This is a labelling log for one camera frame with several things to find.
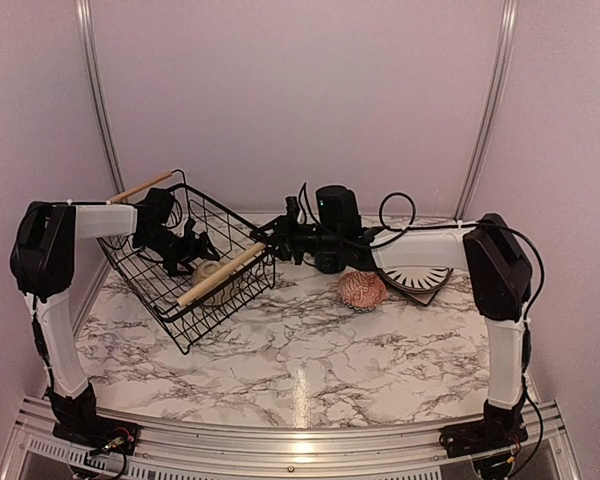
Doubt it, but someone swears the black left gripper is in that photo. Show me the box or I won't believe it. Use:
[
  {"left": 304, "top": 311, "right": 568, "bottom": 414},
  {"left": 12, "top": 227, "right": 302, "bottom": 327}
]
[{"left": 135, "top": 226, "right": 220, "bottom": 277}]

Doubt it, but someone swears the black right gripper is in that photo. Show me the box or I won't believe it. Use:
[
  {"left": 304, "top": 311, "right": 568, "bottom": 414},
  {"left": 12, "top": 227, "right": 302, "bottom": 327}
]
[{"left": 251, "top": 210, "right": 342, "bottom": 265}]

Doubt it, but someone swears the beige ceramic bowl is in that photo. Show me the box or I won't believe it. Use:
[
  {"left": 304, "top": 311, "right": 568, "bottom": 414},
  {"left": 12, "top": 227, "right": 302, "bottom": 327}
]
[{"left": 191, "top": 260, "right": 238, "bottom": 307}]

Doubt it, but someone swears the black wire dish rack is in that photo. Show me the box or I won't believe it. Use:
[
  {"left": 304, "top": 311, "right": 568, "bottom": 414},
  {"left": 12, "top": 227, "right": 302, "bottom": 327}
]
[{"left": 99, "top": 169, "right": 275, "bottom": 353}]

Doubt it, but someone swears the dark blue mug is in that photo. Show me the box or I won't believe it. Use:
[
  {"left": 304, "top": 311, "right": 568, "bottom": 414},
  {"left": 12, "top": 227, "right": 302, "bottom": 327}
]
[{"left": 314, "top": 252, "right": 347, "bottom": 275}]

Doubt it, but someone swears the blue white patterned bowl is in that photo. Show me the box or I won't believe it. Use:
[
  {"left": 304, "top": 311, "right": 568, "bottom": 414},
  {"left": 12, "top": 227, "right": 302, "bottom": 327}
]
[{"left": 337, "top": 271, "right": 387, "bottom": 312}]

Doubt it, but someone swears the white round plate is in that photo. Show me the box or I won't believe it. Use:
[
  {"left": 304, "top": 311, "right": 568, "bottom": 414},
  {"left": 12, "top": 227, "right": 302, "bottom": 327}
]
[{"left": 378, "top": 267, "right": 453, "bottom": 294}]

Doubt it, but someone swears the square floral plate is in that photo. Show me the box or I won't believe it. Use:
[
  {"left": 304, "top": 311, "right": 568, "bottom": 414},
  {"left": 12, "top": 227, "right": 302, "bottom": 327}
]
[{"left": 405, "top": 267, "right": 454, "bottom": 306}]

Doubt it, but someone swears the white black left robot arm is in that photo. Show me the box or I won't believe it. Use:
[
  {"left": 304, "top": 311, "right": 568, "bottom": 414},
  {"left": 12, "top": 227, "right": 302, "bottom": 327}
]
[{"left": 10, "top": 188, "right": 219, "bottom": 446}]

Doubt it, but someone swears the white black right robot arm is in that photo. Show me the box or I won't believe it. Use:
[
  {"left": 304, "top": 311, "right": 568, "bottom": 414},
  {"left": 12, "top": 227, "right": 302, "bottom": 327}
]
[{"left": 250, "top": 185, "right": 535, "bottom": 457}]

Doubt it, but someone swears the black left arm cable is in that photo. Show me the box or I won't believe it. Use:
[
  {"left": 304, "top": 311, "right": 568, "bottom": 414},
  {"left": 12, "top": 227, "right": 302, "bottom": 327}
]
[{"left": 107, "top": 199, "right": 186, "bottom": 264}]

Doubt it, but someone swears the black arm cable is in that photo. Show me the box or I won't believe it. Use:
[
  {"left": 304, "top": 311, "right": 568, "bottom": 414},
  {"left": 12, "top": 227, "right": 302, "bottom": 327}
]
[
  {"left": 107, "top": 199, "right": 186, "bottom": 264},
  {"left": 297, "top": 182, "right": 547, "bottom": 311}
]

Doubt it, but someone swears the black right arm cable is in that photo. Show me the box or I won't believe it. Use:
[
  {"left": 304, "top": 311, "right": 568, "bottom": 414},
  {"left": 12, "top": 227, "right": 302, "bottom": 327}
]
[{"left": 297, "top": 182, "right": 547, "bottom": 311}]

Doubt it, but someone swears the aluminium front frame rail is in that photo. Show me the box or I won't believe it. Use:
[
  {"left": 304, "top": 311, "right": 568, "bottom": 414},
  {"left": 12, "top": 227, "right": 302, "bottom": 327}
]
[{"left": 0, "top": 394, "right": 581, "bottom": 480}]

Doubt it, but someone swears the aluminium left corner post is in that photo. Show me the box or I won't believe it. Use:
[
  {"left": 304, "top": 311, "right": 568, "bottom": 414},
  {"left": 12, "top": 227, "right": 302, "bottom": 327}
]
[{"left": 75, "top": 0, "right": 125, "bottom": 193}]

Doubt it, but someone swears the aluminium corner post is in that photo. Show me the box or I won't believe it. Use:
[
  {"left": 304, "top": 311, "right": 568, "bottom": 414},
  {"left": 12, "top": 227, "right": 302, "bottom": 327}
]
[
  {"left": 75, "top": 0, "right": 125, "bottom": 193},
  {"left": 454, "top": 0, "right": 519, "bottom": 220}
]

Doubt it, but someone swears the aluminium right corner post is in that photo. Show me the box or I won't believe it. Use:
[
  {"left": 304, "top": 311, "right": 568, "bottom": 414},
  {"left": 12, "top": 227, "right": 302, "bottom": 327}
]
[{"left": 454, "top": 0, "right": 519, "bottom": 220}]

